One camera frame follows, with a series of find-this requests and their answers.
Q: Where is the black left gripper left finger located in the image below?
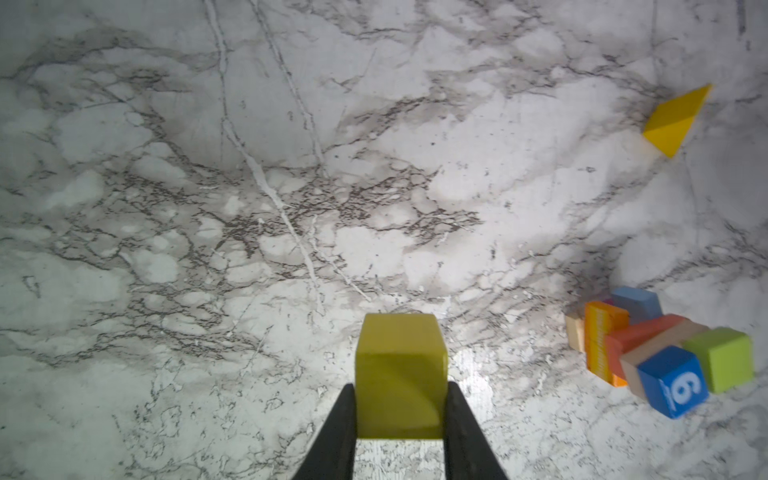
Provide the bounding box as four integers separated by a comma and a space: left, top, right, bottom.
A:
293, 383, 357, 480

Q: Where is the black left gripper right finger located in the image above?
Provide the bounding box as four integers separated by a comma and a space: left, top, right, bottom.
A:
443, 381, 508, 480

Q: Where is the yellow wooden cube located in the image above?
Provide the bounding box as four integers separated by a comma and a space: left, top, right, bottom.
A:
355, 313, 448, 440

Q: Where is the small ridged natural wood block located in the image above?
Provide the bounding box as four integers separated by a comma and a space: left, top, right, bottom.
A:
564, 314, 585, 353

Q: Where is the red wooden block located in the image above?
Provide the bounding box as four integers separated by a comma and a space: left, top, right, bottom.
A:
605, 314, 689, 380

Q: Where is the orange wooden block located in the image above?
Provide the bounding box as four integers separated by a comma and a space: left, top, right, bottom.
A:
584, 301, 630, 387

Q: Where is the blue number cube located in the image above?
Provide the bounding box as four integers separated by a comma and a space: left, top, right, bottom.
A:
638, 346, 709, 419

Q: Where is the light blue wooden block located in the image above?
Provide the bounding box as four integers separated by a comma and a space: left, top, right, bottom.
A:
611, 286, 663, 325

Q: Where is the long natural wood block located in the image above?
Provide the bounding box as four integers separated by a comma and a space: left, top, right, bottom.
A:
620, 320, 709, 401

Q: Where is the lime green wooden block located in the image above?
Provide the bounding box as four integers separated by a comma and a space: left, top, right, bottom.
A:
682, 327, 755, 394

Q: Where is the yellow wooden wedge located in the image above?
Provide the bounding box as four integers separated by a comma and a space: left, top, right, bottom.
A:
642, 84, 712, 158

